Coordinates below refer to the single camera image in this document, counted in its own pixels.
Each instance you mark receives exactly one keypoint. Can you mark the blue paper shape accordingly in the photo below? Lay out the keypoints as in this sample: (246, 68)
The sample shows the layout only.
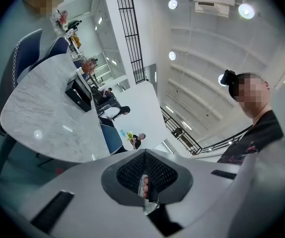
(123, 133)

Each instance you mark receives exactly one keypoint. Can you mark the person's head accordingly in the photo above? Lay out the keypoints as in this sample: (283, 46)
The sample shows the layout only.
(251, 95)

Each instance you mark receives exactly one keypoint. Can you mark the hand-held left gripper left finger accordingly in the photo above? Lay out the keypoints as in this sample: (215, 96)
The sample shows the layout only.
(83, 207)

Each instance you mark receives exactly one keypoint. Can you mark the yellow flower bouquet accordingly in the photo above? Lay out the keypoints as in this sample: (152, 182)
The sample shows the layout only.
(130, 135)

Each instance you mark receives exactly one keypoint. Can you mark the black metal railing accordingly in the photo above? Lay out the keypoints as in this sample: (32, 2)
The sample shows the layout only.
(138, 74)
(182, 135)

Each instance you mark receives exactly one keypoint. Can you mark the round ceiling light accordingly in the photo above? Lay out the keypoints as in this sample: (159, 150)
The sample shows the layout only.
(220, 79)
(172, 4)
(246, 11)
(172, 55)

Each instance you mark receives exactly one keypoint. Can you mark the sofa with yellow cushions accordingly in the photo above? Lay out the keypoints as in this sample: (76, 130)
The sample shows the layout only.
(76, 40)

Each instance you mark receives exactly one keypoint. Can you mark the orange plant in white pot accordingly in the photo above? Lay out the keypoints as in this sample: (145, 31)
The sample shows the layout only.
(89, 66)

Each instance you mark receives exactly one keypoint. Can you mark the pink chair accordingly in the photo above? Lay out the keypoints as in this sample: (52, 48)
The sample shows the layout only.
(63, 17)

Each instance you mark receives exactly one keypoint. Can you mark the person's left hand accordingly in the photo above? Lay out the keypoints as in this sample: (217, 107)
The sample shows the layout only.
(145, 187)

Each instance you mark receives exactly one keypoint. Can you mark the black drawer box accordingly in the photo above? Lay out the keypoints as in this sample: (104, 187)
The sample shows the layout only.
(79, 95)

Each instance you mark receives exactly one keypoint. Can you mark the white ceiling air conditioner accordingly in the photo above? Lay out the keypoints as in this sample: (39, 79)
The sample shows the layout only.
(214, 4)

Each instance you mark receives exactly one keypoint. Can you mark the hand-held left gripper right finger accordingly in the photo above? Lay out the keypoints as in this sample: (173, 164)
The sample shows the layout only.
(219, 202)

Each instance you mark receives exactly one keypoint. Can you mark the black head-mounted camera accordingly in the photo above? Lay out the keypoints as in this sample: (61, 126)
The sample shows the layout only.
(228, 77)

